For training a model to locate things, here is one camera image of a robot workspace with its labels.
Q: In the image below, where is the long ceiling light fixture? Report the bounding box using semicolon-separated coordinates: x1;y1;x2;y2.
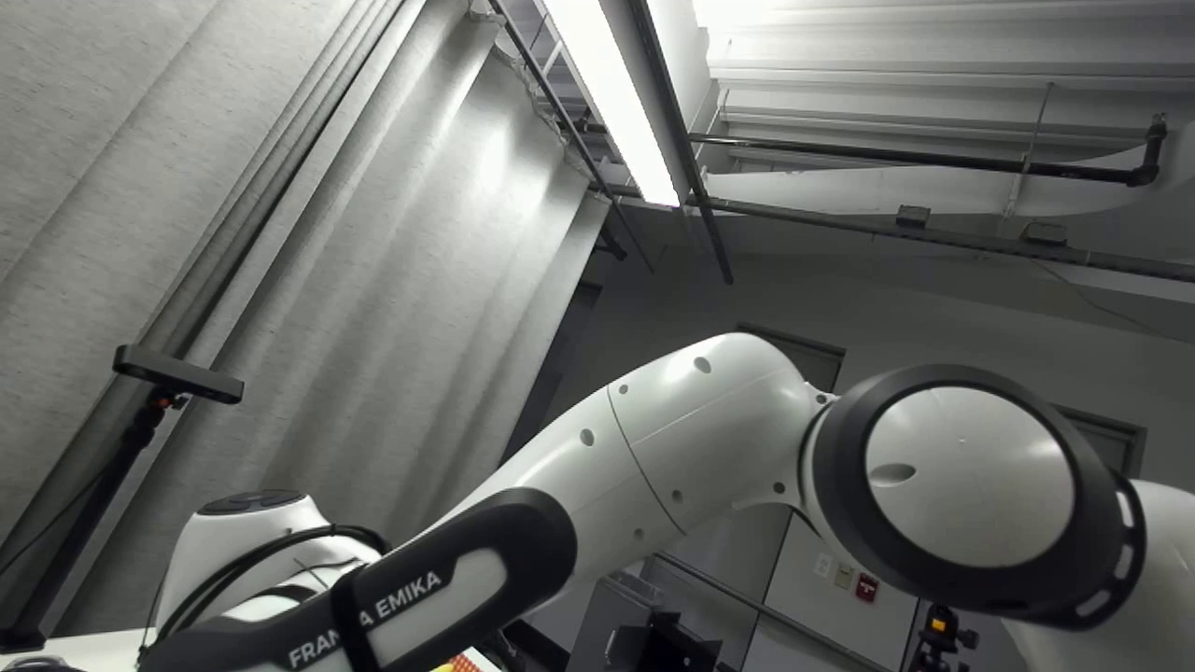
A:
536;0;683;209

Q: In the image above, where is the grey curtain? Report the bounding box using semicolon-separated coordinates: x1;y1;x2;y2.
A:
0;0;615;640

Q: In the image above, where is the dark equipment box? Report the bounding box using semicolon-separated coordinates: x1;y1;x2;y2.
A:
569;572;727;672

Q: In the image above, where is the black ceiling pipe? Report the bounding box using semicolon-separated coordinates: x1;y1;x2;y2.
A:
687;112;1172;191

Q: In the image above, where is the grey wall door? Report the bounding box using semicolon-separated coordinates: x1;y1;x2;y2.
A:
742;324;849;394
1058;407;1149;478

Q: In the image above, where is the black ceiling conduit rail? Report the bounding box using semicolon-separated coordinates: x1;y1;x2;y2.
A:
607;191;1195;285

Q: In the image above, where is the black bar-shaped camera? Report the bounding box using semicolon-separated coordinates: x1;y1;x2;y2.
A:
109;344;245;407

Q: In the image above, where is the black camera on tripod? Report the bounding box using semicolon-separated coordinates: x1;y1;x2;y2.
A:
916;596;987;672

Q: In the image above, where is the black camera stand pole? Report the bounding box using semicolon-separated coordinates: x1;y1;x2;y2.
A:
0;385;189;659

